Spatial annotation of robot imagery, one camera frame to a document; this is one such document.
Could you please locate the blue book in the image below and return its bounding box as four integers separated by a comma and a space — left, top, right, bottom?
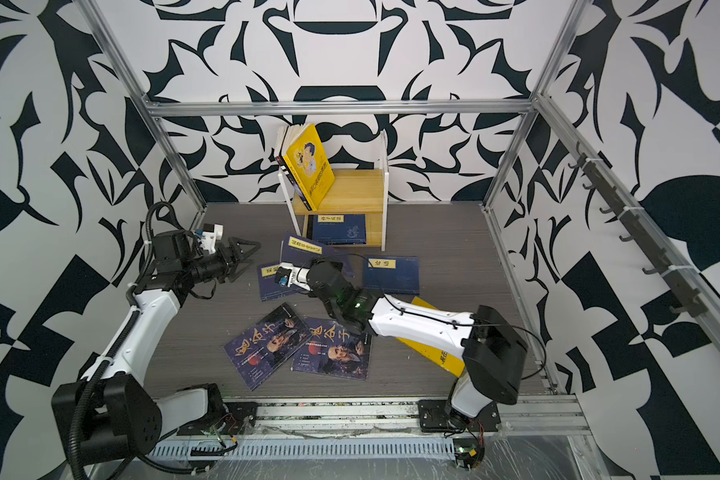
280, 234, 355, 277
308, 214, 367, 245
256, 263, 305, 301
363, 256, 420, 295

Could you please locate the yellow cartoon book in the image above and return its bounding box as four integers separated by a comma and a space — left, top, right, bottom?
275, 124, 335, 211
395, 295, 466, 378

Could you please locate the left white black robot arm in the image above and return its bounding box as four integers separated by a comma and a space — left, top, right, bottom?
51, 201, 261, 479

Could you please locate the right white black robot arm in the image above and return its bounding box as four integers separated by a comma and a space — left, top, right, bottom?
289, 260, 533, 421

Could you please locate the dark portrait book right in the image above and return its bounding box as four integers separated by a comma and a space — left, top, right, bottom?
291, 317, 372, 381

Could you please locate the dark portrait book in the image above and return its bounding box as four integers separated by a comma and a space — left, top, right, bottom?
291, 317, 372, 381
223, 303, 310, 391

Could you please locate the dark portrait book left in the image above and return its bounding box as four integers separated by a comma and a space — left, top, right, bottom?
223, 303, 310, 391

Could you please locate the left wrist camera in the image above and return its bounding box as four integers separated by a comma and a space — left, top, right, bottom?
195, 223, 224, 254

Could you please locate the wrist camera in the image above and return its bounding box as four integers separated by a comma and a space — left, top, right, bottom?
195, 223, 224, 254
275, 262, 311, 292

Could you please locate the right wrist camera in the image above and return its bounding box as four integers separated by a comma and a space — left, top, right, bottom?
275, 262, 311, 292

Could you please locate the wooden white frame bookshelf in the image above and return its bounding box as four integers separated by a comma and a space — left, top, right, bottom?
278, 131, 390, 252

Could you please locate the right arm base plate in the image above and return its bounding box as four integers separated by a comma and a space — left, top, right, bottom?
417, 399, 501, 434

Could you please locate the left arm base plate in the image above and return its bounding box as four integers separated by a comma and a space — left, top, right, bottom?
206, 401, 259, 436

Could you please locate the white slotted cable duct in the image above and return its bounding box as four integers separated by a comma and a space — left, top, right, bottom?
151, 437, 456, 461

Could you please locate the wall coat hook rail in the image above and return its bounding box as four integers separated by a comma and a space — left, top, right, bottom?
569, 143, 709, 318

